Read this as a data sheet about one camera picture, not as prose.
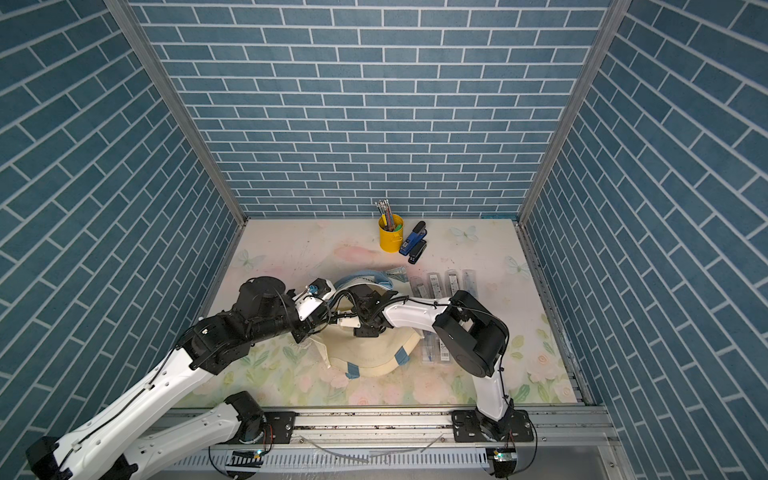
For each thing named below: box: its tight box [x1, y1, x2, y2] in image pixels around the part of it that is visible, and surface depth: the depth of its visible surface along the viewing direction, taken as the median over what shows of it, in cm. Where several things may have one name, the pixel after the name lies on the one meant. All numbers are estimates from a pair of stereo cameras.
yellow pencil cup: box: [378, 214, 404, 253], surface depth 107 cm
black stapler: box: [408, 239, 427, 265], surface depth 111 cm
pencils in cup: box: [374, 199, 395, 232], surface depth 107 cm
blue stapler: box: [399, 220, 427, 256], surface depth 114 cm
